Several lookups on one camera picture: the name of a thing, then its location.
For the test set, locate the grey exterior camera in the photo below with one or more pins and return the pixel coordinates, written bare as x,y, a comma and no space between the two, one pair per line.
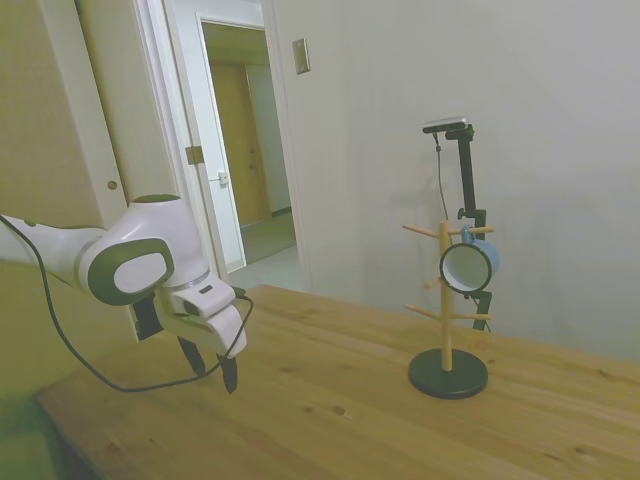
446,124

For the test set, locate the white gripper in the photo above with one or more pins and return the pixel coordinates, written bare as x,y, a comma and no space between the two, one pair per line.
220,332

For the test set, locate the white open door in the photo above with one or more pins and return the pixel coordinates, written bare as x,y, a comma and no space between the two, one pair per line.
190,100

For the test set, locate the brass door hinge plate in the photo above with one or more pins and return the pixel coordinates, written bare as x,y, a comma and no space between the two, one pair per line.
194,155

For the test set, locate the brown hallway door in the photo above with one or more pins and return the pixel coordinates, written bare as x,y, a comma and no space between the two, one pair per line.
240,150

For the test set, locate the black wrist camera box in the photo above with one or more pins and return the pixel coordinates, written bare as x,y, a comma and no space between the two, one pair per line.
147,317

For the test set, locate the blue enamel mug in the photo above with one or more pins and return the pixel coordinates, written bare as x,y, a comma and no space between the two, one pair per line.
467,265

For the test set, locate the metal wall plate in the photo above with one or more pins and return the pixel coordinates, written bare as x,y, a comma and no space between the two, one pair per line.
301,56

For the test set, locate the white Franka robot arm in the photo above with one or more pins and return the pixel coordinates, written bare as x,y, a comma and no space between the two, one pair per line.
140,225

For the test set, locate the white door latch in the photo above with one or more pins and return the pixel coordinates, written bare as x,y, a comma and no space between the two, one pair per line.
222,178

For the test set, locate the round brass door lock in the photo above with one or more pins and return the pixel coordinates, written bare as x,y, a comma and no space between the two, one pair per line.
112,185

